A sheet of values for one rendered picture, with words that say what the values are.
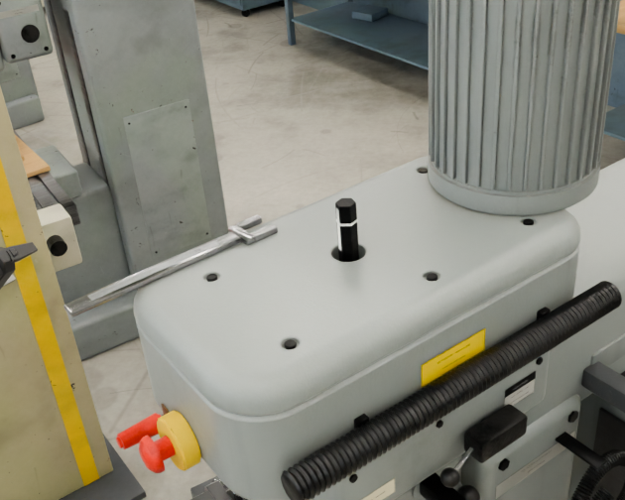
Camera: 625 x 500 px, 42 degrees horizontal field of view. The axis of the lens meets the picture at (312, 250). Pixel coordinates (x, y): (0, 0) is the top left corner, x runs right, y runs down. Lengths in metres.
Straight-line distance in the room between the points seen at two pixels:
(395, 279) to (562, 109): 0.25
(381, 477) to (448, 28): 0.48
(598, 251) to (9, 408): 2.23
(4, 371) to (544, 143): 2.26
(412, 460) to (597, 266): 0.36
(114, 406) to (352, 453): 2.91
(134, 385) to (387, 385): 2.95
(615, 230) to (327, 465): 0.59
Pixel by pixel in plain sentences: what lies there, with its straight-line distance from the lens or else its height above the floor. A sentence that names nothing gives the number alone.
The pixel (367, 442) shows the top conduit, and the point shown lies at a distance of 0.79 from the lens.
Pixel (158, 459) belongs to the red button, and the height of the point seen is 1.77.
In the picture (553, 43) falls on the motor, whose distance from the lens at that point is 0.86.
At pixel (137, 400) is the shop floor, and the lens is 3.64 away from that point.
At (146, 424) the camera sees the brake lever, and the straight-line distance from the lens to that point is 0.98.
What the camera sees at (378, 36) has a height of 0.23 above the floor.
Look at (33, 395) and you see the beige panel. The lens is 2.98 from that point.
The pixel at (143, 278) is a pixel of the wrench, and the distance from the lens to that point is 0.87.
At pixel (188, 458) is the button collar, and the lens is 0.86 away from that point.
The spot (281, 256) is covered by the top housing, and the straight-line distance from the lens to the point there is 0.88.
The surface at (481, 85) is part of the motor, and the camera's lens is 0.88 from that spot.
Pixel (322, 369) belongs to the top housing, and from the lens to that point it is 0.75.
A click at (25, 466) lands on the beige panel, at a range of 3.15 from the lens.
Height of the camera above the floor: 2.37
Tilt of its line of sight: 33 degrees down
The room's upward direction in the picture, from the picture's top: 5 degrees counter-clockwise
